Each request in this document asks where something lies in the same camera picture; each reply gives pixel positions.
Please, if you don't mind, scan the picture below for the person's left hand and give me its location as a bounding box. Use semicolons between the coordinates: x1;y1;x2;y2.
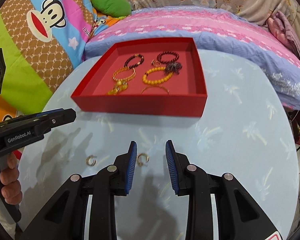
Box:
0;152;22;207

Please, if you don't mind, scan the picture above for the pink and blue striped quilt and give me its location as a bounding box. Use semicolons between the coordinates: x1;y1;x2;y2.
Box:
82;6;300;110

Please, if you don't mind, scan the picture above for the dark red bead bracelet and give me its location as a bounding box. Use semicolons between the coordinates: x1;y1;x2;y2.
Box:
157;51;180;64

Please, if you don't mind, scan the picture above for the gold chain bracelet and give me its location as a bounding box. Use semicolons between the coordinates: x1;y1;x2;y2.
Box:
112;67;136;82

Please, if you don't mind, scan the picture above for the green pillow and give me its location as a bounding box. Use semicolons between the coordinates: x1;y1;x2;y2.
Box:
91;0;132;18

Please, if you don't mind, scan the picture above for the thin gold bangle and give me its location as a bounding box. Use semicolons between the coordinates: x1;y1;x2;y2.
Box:
141;85;170;95

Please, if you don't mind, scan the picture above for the red cardboard box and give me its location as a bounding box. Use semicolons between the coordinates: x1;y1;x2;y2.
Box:
70;37;208;117

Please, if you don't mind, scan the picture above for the purple small bead bracelet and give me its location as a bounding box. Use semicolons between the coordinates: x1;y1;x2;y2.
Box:
164;61;183;75

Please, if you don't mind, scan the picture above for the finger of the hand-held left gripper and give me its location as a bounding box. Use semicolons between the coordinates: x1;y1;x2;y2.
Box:
36;109;65;117
34;108;77;137

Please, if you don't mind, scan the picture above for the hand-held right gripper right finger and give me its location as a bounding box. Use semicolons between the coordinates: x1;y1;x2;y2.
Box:
165;140;283;240

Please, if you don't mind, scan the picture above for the cartoon monkey printed blanket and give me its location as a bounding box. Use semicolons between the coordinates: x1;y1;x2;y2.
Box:
0;0;108;160

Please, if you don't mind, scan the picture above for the grey floral bedsheet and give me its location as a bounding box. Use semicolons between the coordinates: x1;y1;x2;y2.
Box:
97;0;298;27

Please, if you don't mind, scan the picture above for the folded pink blanket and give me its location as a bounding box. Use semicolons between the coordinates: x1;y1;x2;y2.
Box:
266;11;300;63

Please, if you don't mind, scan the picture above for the yellow jade bead bracelet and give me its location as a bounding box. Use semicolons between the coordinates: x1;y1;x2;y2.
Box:
107;80;128;96

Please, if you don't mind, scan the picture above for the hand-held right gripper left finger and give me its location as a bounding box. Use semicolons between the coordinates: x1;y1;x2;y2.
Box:
21;140;138;240

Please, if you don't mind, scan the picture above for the black and gold bead bracelet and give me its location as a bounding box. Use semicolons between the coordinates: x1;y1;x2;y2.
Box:
124;53;145;69

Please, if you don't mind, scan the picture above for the orange yellow bead bracelet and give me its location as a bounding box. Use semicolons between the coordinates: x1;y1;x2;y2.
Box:
142;66;171;85

